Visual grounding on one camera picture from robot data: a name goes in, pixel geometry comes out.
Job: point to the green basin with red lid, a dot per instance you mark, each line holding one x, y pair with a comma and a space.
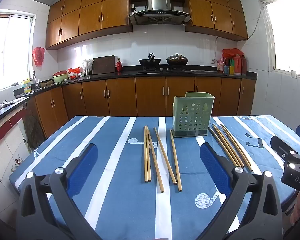
60, 78

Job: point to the window with sliding frame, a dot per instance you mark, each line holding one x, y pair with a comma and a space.
12, 52

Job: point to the person's right hand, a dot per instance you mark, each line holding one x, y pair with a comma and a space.
298, 205

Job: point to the red plastic bag on hook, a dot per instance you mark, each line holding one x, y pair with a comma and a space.
38, 56

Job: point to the wooden chopstick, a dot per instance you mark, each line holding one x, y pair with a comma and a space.
155, 160
236, 147
148, 155
165, 155
145, 155
219, 142
175, 160
228, 142
225, 142

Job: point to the green perforated chopstick holder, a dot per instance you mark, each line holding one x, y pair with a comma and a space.
192, 115

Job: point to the yellow box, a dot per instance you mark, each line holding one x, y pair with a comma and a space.
231, 70

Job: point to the wok with lid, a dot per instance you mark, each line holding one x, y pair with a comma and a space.
177, 59

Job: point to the kitchen faucet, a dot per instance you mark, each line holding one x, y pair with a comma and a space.
35, 78

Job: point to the red plastic bag over bottles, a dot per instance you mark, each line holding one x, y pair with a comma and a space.
231, 53

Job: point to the metal utensil cup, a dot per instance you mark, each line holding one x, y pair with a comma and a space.
88, 70

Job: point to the wooden lower cabinets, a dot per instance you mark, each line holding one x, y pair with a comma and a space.
120, 97

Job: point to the red plastic bag with food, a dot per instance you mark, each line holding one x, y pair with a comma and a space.
73, 72

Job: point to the dark wooden cutting board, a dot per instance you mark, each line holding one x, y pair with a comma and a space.
103, 65

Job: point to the black kitchen countertop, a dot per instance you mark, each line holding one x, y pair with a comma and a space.
215, 74

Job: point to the steel range hood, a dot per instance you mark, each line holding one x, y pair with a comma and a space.
158, 2

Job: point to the yellow detergent bottle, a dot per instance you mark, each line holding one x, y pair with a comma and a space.
27, 86

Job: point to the pink label bottle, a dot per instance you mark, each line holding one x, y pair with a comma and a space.
220, 67

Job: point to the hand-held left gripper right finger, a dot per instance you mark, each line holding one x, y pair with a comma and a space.
213, 167

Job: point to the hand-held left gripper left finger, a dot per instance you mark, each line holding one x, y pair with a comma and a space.
82, 170

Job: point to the large red sauce bottle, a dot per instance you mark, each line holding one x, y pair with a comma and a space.
237, 66

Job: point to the black wok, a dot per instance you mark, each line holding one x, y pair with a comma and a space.
150, 62

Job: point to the grey cloth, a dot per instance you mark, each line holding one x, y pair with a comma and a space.
12, 102

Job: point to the blue striped tablecloth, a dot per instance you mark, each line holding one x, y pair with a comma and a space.
115, 205

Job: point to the gas stove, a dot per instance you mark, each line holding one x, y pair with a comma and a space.
165, 70

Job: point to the bright window with white frame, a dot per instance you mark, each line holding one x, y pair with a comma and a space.
287, 30

